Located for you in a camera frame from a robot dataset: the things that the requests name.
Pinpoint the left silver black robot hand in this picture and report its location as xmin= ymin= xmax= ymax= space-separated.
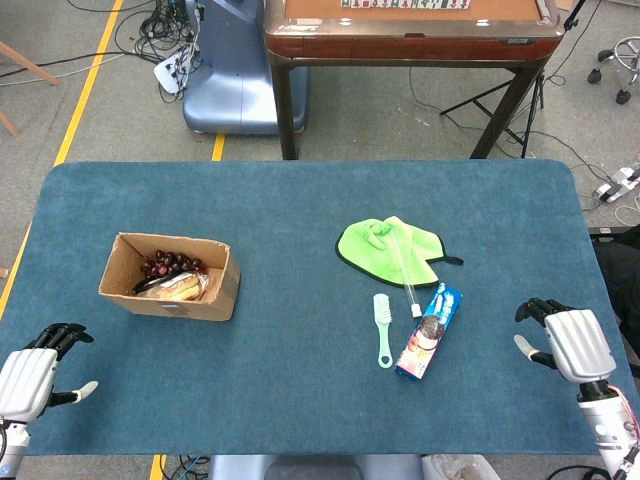
xmin=0 ymin=322 xmax=100 ymax=422

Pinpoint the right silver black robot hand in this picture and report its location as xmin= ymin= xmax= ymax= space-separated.
xmin=514 ymin=297 xmax=617 ymax=386

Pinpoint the blue cookie package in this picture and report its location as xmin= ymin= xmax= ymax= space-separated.
xmin=394 ymin=282 xmax=464 ymax=383

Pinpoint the clear white-tipped stick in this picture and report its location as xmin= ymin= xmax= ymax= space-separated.
xmin=391 ymin=224 xmax=422 ymax=319

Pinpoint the cardboard box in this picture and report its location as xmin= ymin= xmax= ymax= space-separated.
xmin=98 ymin=232 xmax=241 ymax=322

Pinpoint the black bulky bag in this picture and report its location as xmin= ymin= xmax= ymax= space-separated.
xmin=588 ymin=226 xmax=640 ymax=351

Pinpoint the white grey floor power strip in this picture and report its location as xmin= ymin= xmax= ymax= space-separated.
xmin=593 ymin=167 xmax=640 ymax=204

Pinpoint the black hair band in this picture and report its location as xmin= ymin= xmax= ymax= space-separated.
xmin=132 ymin=271 xmax=186 ymax=295

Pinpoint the white plastic bin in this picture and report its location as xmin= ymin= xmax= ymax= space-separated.
xmin=422 ymin=453 xmax=499 ymax=480

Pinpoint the bread in clear plastic bag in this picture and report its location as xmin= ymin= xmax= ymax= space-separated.
xmin=137 ymin=272 xmax=210 ymax=302

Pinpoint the dark red grape bunch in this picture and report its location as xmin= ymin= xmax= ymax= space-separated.
xmin=140 ymin=249 xmax=207 ymax=280

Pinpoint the mint green scrub brush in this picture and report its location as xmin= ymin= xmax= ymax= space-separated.
xmin=372 ymin=293 xmax=395 ymax=370

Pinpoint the black tripod stand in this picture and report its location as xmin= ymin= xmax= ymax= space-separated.
xmin=439 ymin=0 xmax=587 ymax=159

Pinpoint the bright green cleaning cloth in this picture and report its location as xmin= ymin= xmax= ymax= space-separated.
xmin=334 ymin=215 xmax=465 ymax=290

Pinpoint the blue felt table cover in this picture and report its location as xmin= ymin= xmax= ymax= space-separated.
xmin=0 ymin=159 xmax=636 ymax=456

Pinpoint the chrome stool with casters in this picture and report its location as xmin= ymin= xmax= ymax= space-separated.
xmin=587 ymin=37 xmax=640 ymax=105

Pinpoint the grey blue robot torso base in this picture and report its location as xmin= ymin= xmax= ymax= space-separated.
xmin=207 ymin=454 xmax=424 ymax=480

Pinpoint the wooden pole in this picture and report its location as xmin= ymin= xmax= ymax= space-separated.
xmin=0 ymin=41 xmax=61 ymax=87

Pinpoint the white power strip with plugs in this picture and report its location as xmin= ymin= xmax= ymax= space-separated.
xmin=153 ymin=47 xmax=199 ymax=94

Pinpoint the brown mahjong table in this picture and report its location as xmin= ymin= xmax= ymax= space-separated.
xmin=263 ymin=0 xmax=566 ymax=160

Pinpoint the face-up mahjong tile row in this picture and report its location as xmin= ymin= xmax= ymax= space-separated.
xmin=341 ymin=0 xmax=471 ymax=10

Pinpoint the black blue cable cluster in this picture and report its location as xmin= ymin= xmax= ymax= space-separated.
xmin=159 ymin=453 xmax=211 ymax=480

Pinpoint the thin black floor cable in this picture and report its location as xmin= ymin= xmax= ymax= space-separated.
xmin=408 ymin=67 xmax=614 ymax=199

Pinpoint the long black floor cable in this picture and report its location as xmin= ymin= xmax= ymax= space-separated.
xmin=0 ymin=49 xmax=156 ymax=81

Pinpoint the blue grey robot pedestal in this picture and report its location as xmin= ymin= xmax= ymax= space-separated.
xmin=182 ymin=0 xmax=310 ymax=135

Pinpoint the tangled black cable bundle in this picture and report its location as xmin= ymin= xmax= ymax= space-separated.
xmin=64 ymin=0 xmax=202 ymax=104

